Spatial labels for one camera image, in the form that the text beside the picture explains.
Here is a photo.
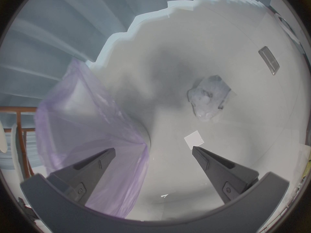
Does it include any purple plastic bag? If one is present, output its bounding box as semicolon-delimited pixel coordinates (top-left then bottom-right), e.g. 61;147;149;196
34;58;150;219

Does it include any white cushioned wooden chair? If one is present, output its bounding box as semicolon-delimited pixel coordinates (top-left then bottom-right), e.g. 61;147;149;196
0;106;37;180

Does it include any pale blue curtain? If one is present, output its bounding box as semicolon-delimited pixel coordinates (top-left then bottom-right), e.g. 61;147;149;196
0;0;272;169

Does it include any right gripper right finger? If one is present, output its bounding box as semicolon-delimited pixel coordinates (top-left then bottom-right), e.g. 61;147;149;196
192;146;259;205

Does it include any white trash bin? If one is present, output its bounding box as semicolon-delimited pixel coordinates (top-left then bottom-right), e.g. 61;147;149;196
40;62;152;164

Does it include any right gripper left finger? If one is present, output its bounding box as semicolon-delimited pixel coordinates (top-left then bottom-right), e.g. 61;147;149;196
46;148;116;207

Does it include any crumpled white paper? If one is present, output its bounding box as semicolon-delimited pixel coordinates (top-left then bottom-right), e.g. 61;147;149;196
187;75;231;122

